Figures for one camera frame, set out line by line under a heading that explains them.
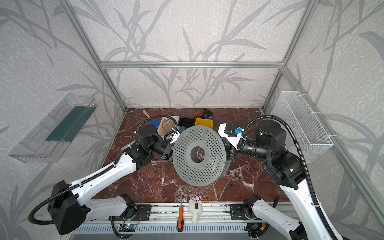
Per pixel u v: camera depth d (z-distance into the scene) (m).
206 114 1.16
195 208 0.72
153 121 1.12
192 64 0.97
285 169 0.37
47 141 0.64
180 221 0.69
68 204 0.38
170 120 1.05
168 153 0.53
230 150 0.44
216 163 0.45
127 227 0.71
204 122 1.03
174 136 0.60
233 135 0.39
